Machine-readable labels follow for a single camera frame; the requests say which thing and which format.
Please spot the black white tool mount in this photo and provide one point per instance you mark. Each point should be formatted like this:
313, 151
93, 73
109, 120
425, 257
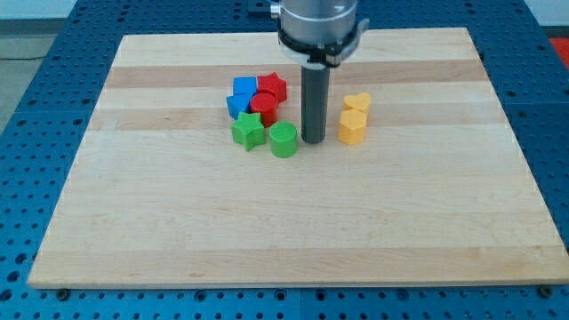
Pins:
320, 56

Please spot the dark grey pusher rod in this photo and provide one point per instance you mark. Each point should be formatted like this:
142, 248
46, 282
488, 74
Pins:
314, 102

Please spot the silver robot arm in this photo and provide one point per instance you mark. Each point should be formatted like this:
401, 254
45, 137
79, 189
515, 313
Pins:
319, 35

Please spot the red star block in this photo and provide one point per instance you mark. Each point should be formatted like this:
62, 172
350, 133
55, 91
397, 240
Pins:
274, 85

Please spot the yellow heart block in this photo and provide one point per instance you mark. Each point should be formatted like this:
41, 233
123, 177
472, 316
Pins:
360, 102

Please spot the red cylinder block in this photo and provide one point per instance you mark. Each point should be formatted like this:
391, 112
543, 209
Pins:
266, 105

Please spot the yellow hexagon block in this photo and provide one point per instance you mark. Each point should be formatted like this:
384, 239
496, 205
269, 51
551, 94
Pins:
352, 127

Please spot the green cylinder block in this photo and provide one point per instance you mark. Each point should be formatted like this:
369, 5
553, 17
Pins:
283, 139

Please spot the blue cube block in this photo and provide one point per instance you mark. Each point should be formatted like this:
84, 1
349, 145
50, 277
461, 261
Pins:
244, 84

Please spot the blue pentagon block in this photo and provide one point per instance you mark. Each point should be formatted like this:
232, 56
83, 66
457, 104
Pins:
238, 103

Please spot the green star block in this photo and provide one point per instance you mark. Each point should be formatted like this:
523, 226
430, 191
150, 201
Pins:
248, 130

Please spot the light wooden board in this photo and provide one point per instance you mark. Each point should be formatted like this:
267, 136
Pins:
438, 194

